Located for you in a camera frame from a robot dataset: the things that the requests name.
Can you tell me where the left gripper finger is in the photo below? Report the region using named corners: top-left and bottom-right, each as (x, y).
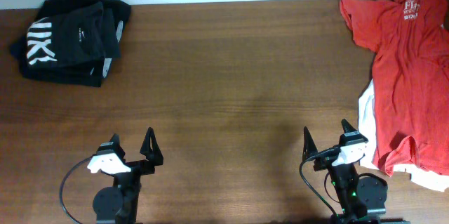
top-left (140, 127), bottom-right (163, 166)
top-left (96, 133), bottom-right (125, 159)

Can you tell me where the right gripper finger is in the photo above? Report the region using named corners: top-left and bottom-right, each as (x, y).
top-left (302, 126), bottom-right (318, 161)
top-left (341, 119), bottom-right (358, 136)

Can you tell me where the white printed t-shirt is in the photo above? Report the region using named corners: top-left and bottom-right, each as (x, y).
top-left (358, 80), bottom-right (448, 192)

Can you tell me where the red orange t-shirt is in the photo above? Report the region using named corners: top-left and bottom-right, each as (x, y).
top-left (340, 0), bottom-right (448, 176)

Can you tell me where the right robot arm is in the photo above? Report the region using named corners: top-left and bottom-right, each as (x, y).
top-left (299, 119), bottom-right (406, 224)

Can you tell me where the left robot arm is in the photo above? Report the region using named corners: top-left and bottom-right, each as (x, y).
top-left (87, 127), bottom-right (163, 224)

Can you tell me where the folded black clothes stack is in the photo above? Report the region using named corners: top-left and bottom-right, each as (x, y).
top-left (9, 0), bottom-right (131, 87)

